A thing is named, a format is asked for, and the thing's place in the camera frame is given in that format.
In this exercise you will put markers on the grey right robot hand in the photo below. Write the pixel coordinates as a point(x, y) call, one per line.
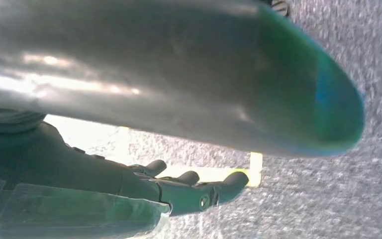
point(177, 66)

